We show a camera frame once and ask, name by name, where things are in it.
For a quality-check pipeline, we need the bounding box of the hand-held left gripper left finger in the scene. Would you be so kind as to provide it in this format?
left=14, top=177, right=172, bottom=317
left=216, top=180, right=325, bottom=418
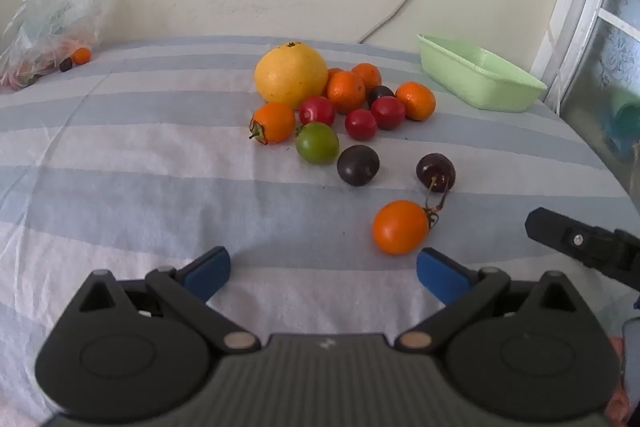
left=65, top=246, right=262, bottom=354

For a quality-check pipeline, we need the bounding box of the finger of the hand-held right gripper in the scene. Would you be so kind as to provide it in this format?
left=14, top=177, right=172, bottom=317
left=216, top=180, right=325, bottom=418
left=525, top=207, right=597, bottom=267

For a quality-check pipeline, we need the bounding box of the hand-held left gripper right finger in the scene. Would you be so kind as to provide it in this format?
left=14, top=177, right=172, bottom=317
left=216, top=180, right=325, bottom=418
left=394, top=246, right=585, bottom=354

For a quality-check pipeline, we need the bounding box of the dark purple tomato with stem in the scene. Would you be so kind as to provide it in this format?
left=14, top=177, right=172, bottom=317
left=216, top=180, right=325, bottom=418
left=416, top=153, right=457, bottom=211

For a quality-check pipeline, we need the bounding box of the orange tomato green calyx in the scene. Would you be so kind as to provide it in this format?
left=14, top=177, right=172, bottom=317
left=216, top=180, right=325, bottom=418
left=249, top=101, right=297, bottom=146

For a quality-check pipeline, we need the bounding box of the red cherry tomato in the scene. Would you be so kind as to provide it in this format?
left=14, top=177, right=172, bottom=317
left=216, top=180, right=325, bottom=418
left=299, top=95, right=336, bottom=128
left=344, top=108, right=378, bottom=141
left=370, top=96, right=407, bottom=130

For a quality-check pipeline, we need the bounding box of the light green plastic basin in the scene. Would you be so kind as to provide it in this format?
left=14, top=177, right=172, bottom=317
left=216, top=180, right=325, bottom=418
left=417, top=33, right=548, bottom=112

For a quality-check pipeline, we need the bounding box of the large yellow grapefruit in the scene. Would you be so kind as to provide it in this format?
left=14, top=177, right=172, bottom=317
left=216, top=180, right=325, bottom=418
left=254, top=41, right=330, bottom=110

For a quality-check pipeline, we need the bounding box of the striped blue white cloth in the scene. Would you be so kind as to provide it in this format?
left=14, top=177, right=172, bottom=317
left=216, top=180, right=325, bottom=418
left=0, top=36, right=633, bottom=427

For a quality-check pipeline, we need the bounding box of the green cup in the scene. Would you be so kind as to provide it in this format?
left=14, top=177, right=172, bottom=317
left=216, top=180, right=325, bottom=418
left=607, top=89, right=640, bottom=152

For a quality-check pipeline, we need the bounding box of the clear plastic bag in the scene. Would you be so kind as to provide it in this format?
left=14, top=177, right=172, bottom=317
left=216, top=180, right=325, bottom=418
left=0, top=0, right=113, bottom=94

